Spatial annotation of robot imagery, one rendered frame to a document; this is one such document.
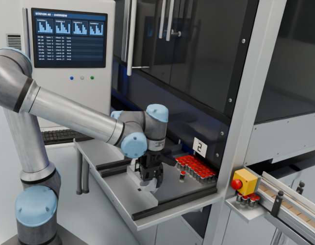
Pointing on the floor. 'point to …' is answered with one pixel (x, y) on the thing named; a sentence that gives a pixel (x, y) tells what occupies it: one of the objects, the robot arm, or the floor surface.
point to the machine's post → (245, 111)
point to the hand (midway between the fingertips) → (153, 190)
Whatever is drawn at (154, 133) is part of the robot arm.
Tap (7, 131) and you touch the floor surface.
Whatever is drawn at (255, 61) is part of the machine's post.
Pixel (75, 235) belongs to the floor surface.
